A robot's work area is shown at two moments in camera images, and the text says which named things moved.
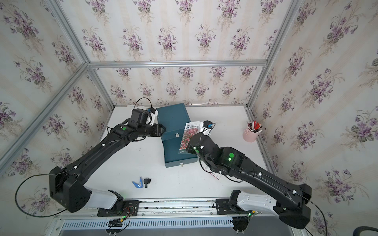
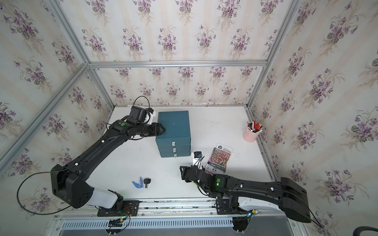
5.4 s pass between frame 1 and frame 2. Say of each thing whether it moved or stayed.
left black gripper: stayed
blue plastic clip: stayed
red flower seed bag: moved
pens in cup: stayed
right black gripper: moved
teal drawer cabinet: moved
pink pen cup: stayed
